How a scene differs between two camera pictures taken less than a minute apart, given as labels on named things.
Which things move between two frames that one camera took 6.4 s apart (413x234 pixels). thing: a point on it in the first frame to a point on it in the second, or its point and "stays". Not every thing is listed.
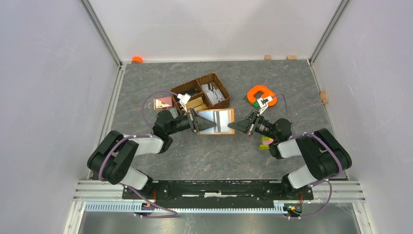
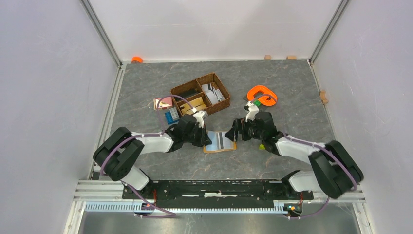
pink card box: (162, 103) stays
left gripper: (197, 122) to (204, 139)
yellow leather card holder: (222, 117) to (219, 142)
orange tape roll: (137, 60) stays
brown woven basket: (207, 92) stays
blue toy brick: (174, 112) stays
